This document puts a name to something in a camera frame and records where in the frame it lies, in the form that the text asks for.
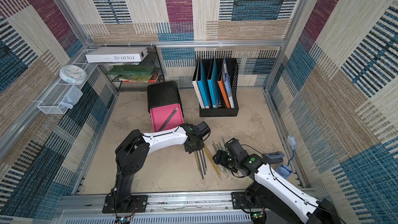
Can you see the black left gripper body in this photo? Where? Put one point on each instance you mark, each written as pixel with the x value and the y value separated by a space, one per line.
pixel 198 145

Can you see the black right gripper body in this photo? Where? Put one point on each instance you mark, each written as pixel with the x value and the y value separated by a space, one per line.
pixel 219 157

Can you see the pink top drawer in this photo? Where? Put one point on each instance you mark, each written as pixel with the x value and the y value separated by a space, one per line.
pixel 159 116

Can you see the black drawer cabinet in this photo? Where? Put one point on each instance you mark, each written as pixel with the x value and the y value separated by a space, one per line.
pixel 162 94

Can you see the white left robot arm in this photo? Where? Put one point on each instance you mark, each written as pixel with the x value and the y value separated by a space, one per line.
pixel 132 153

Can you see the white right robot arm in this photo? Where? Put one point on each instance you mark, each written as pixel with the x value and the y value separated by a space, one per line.
pixel 270 190

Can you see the teal folder left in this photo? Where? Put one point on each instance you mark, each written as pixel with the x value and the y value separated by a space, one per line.
pixel 202 83

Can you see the teal folder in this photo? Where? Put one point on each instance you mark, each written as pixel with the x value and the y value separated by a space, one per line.
pixel 202 83
pixel 212 79

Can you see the white binder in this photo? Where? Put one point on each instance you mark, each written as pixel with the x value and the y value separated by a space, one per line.
pixel 196 87

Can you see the teal folder right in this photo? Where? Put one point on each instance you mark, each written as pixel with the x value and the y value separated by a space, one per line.
pixel 212 79

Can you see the orange folder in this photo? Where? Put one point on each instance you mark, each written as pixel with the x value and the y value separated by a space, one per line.
pixel 223 90

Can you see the red book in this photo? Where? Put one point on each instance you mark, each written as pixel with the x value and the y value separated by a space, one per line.
pixel 139 78

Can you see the black mesh file holder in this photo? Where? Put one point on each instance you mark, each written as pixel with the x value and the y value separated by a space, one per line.
pixel 222 111

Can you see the green book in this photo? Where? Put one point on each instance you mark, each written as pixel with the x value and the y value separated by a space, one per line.
pixel 131 70

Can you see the white folio box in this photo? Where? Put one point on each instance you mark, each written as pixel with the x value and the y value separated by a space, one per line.
pixel 117 54

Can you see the light blue cloth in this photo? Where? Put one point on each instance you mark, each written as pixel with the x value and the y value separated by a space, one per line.
pixel 71 98

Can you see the white round clock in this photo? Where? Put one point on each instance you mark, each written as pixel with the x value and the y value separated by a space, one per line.
pixel 73 74

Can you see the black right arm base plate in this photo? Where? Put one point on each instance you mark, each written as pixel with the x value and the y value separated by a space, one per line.
pixel 241 201

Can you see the black mesh wire shelf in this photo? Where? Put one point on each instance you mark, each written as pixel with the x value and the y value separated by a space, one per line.
pixel 152 59

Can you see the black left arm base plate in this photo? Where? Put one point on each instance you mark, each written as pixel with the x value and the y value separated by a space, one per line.
pixel 132 204

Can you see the white wire basket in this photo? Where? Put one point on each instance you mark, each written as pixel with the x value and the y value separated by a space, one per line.
pixel 50 102

